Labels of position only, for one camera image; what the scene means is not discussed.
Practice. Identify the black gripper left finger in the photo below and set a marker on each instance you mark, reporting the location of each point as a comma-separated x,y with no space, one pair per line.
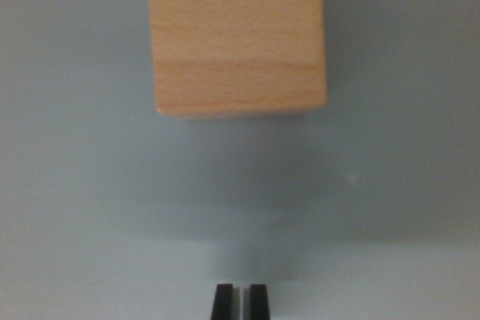
224,303

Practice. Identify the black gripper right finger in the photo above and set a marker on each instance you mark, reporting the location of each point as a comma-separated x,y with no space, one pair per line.
258,303

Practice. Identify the light wooden cube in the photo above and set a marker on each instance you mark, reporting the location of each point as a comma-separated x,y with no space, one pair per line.
238,35

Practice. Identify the grey plastic bin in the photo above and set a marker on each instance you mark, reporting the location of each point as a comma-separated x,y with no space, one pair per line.
75,185

